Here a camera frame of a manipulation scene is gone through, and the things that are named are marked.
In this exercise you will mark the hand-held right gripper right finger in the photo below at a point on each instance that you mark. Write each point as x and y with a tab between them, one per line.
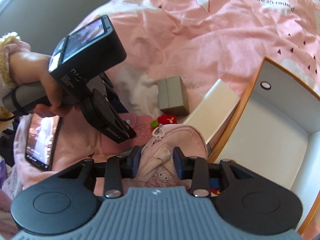
177	162

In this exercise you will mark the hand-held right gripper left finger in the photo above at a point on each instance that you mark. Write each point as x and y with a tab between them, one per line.
136	156

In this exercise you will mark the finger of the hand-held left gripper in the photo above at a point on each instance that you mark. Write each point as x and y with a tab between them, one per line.
128	130
113	92

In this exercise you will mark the pink mini backpack pouch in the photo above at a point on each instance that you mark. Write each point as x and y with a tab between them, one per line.
175	135

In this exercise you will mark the white long box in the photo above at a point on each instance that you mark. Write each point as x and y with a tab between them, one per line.
212	110

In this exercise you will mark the wooden storage box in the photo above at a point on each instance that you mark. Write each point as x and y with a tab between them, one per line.
275	117

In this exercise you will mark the person's left forearm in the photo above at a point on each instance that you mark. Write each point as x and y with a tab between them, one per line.
20	65

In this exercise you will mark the person's left hand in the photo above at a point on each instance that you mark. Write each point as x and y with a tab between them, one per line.
53	92

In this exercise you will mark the red knitted flower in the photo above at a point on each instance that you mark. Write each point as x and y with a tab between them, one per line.
167	118

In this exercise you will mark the grey-brown small box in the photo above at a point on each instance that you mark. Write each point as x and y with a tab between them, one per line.
173	96

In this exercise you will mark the black smartphone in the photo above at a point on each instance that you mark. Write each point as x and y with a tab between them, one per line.
41	142

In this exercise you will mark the pink printed bedsheet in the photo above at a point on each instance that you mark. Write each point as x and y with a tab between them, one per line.
200	42

